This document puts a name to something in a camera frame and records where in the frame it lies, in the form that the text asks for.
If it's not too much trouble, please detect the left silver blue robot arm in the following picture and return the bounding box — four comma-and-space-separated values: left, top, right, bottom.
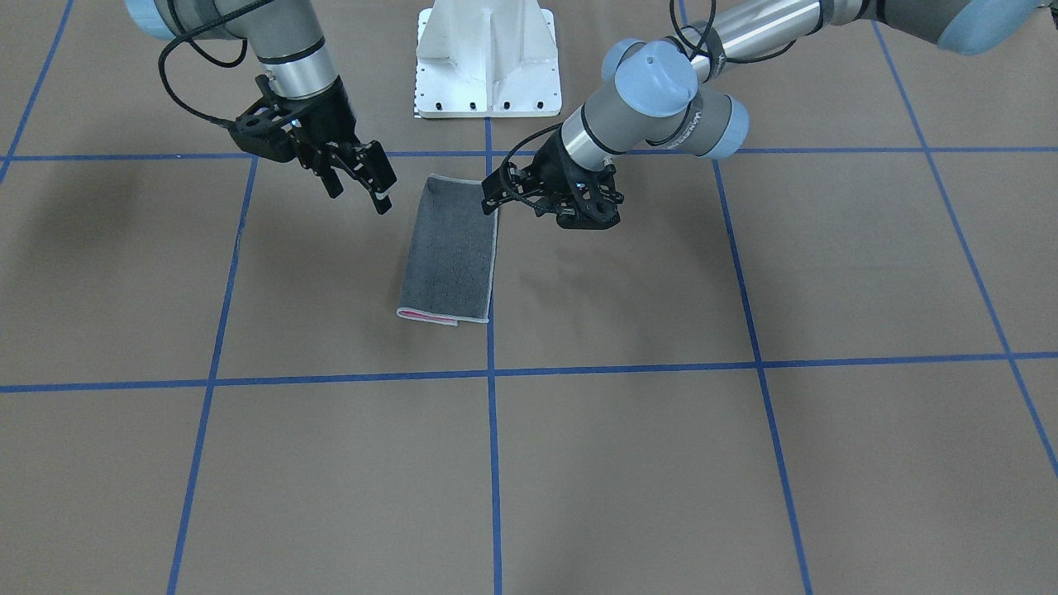
481, 1, 1056, 230

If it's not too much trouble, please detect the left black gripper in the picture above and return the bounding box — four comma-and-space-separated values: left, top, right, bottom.
481, 132, 622, 230

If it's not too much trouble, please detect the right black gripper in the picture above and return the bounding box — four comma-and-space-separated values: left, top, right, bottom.
229, 76, 397, 215

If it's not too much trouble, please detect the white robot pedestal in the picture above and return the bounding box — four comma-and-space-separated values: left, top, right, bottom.
413, 1, 563, 118

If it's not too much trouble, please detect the long blue tape strip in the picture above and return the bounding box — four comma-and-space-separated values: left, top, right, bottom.
484, 118, 503, 595

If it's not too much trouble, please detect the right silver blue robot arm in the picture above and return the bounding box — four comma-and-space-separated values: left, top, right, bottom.
126, 1, 396, 214

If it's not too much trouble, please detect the crossing blue tape strip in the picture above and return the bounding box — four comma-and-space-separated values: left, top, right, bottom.
1, 350, 1057, 394

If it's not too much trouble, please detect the pink grey microfibre towel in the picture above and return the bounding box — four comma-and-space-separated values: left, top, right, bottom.
396, 174, 498, 326

